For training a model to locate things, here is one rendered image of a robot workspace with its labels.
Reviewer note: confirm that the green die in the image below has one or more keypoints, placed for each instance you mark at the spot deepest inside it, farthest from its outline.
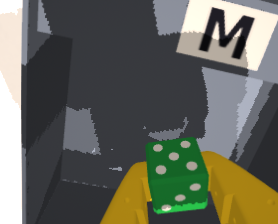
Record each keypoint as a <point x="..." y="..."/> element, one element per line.
<point x="177" y="175"/>

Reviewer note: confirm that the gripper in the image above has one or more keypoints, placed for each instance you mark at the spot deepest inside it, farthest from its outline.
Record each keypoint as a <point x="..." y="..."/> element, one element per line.
<point x="239" y="197"/>

